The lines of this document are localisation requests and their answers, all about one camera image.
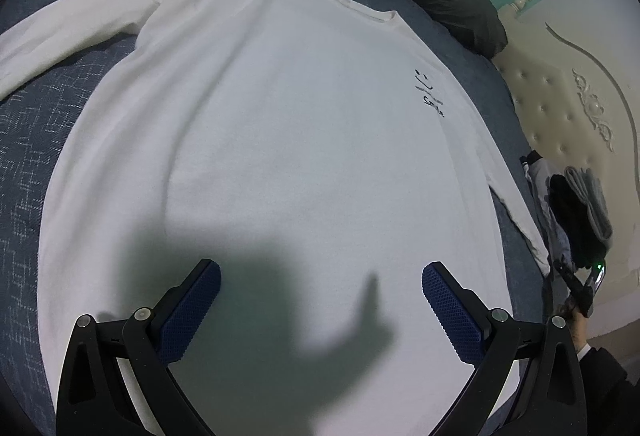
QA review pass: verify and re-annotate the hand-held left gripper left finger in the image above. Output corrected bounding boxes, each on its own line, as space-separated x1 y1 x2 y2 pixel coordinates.
56 258 222 436

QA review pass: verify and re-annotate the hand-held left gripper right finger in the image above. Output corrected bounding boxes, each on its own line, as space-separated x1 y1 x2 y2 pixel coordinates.
421 261 588 436

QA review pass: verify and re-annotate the white long-sleeve shirt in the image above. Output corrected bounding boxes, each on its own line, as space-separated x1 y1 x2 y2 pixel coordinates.
0 0 551 436

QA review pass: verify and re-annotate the person's right forearm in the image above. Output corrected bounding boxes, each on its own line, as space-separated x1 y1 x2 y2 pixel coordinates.
570 311 633 436

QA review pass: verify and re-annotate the black folded garment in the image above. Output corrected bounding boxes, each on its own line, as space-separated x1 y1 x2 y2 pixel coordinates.
547 173 608 269

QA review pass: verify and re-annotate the light grey striped-cuff garment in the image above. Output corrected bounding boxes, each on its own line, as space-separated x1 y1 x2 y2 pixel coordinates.
519 150 573 269

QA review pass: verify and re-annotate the dark grey folded garment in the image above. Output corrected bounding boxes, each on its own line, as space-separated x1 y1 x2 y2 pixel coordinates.
564 166 615 241

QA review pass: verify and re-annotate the cream bed headboard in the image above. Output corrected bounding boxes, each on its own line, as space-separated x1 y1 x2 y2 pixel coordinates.
490 0 640 352

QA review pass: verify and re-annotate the blue-grey bed mattress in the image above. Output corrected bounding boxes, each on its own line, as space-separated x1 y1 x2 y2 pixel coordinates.
0 0 556 436

